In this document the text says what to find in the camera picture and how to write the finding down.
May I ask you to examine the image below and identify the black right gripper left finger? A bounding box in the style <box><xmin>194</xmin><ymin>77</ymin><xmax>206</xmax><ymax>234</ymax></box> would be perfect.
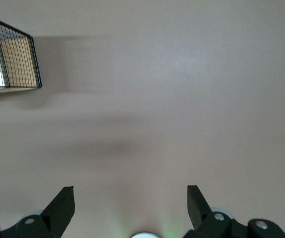
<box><xmin>0</xmin><ymin>185</ymin><xmax>75</xmax><ymax>238</ymax></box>

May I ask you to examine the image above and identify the brown table mat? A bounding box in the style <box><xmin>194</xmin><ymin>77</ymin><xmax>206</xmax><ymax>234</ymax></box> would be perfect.
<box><xmin>0</xmin><ymin>0</ymin><xmax>285</xmax><ymax>238</ymax></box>

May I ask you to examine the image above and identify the wire tray with wooden bottom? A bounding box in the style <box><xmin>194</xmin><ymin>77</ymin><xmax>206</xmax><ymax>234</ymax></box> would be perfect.
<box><xmin>0</xmin><ymin>12</ymin><xmax>43</xmax><ymax>95</ymax></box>

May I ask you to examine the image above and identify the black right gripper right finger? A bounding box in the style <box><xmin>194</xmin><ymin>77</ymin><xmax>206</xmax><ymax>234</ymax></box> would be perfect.
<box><xmin>182</xmin><ymin>184</ymin><xmax>285</xmax><ymax>238</ymax></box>

